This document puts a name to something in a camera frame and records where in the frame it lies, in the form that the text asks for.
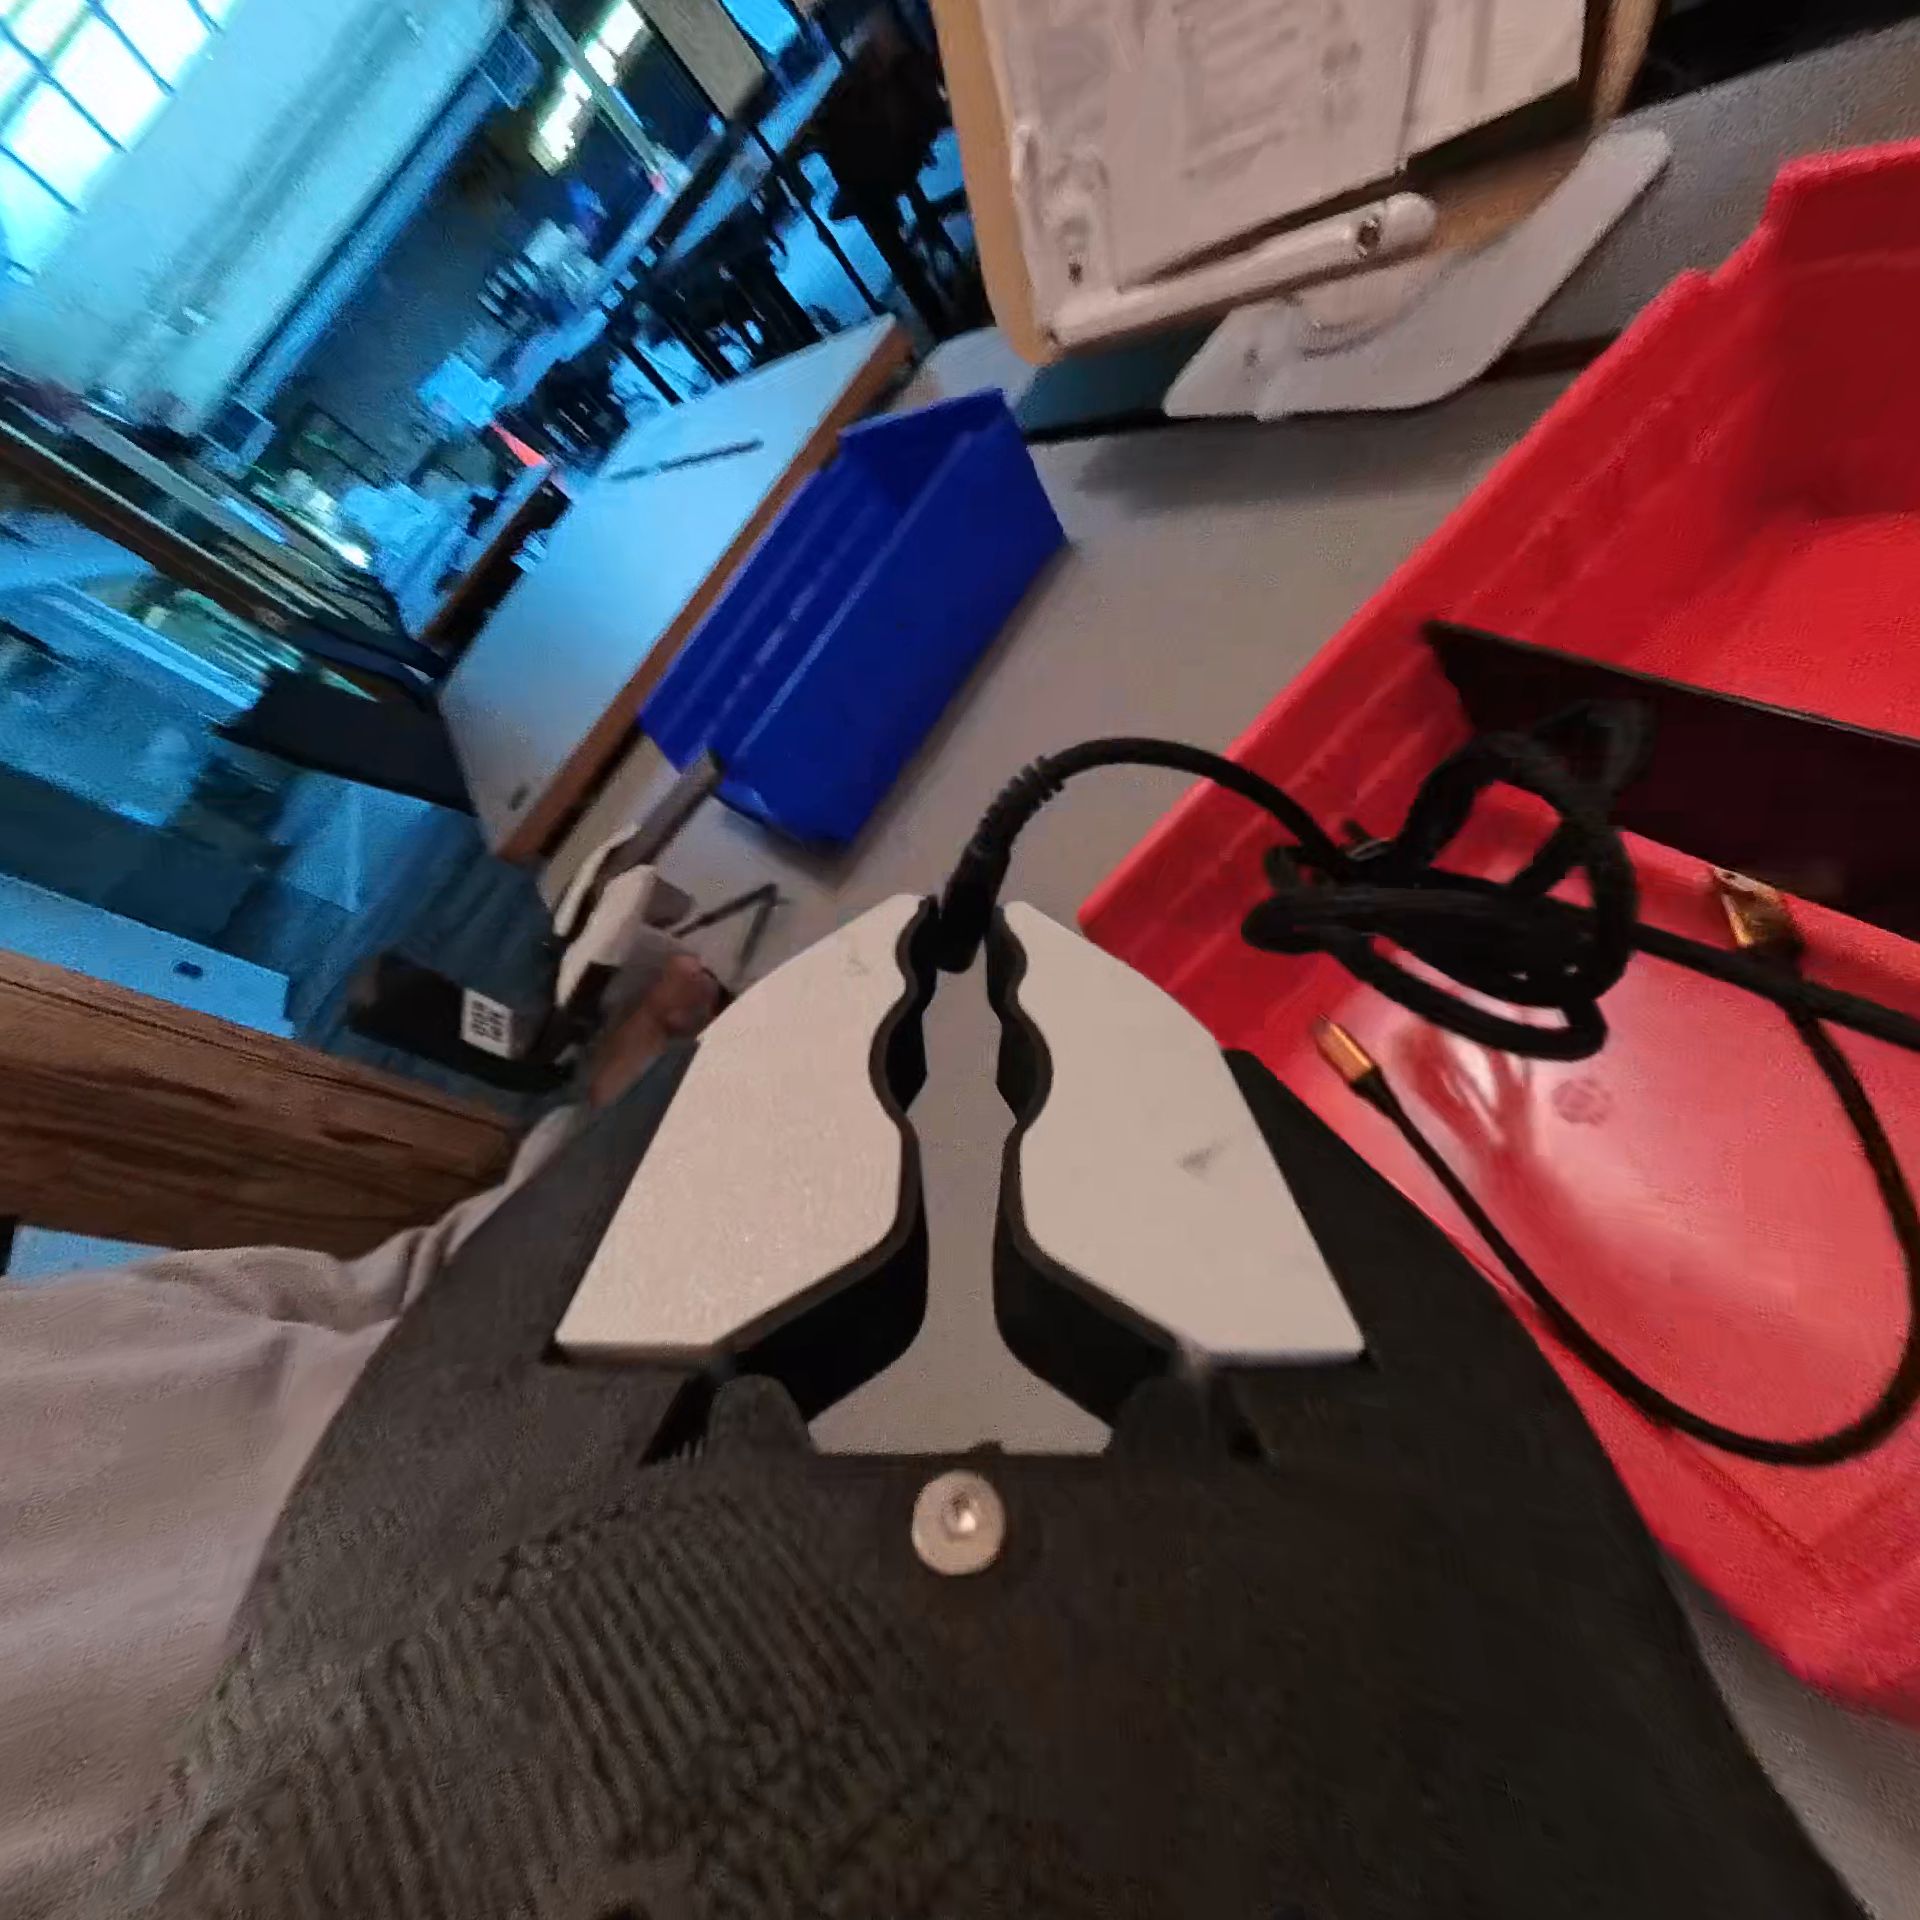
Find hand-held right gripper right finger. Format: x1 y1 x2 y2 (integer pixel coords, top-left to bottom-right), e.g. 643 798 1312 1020
993 897 1371 1375

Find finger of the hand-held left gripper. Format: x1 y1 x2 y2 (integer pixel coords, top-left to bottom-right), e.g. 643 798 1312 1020
550 830 695 1004

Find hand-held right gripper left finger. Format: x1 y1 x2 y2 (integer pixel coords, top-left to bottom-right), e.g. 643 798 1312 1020
552 894 929 1370

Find thin black cable copper plugs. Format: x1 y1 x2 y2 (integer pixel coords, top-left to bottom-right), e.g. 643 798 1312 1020
1312 861 1920 1470

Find blue plastic bin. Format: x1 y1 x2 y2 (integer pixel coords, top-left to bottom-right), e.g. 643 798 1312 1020
639 388 1069 849

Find red plastic bin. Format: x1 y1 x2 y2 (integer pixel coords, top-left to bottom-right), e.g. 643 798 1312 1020
1081 140 1920 1727

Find person's left forearm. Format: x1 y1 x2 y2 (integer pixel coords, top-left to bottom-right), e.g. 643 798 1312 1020
0 1101 617 1920

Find grey work desk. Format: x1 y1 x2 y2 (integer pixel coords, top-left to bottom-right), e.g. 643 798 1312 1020
532 37 1920 1920

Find person's left hand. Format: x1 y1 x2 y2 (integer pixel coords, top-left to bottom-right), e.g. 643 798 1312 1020
591 959 737 1112

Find black bin divider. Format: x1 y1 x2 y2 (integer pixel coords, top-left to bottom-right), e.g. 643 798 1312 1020
1426 620 1920 938

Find wooden document stand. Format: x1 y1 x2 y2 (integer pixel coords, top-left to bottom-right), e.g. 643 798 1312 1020
930 0 1673 425

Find laminated instruction sheets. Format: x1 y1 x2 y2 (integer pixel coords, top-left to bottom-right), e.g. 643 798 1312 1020
974 0 1592 287

